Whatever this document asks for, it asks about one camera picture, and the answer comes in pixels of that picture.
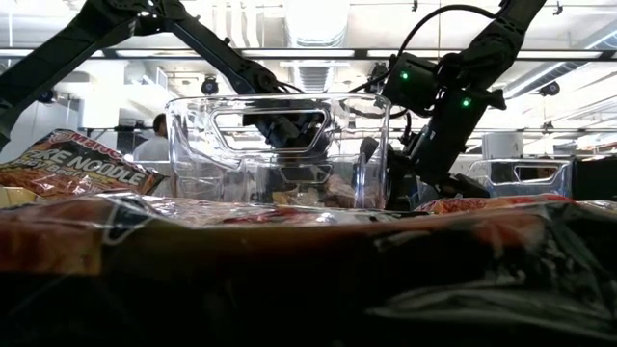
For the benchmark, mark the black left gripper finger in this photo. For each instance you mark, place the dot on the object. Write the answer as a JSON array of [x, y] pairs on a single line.
[[308, 174]]

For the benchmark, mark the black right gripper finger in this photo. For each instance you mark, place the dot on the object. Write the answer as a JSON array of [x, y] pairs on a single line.
[[370, 150], [465, 188]]

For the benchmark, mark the clear plastic bin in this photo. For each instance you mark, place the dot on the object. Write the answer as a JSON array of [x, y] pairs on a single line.
[[559, 183], [193, 159]]

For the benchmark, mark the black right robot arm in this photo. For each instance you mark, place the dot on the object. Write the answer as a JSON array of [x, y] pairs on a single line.
[[496, 43]]

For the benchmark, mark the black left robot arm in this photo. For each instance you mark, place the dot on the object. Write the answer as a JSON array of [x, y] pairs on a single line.
[[62, 58]]

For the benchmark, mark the white box unit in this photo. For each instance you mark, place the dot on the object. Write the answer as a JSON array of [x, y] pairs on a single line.
[[501, 144]]

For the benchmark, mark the black ceiling spotlight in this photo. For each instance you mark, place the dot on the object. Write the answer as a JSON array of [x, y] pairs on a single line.
[[376, 77], [209, 86], [47, 97], [549, 88]]

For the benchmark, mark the black cabinet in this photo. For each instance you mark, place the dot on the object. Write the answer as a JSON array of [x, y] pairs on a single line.
[[598, 178]]

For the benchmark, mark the person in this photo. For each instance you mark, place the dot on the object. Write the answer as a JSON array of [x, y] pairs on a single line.
[[154, 147]]

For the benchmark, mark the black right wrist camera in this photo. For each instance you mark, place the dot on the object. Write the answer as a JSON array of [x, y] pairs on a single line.
[[410, 84]]

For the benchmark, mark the silver air duct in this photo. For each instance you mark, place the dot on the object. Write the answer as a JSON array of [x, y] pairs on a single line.
[[315, 29]]

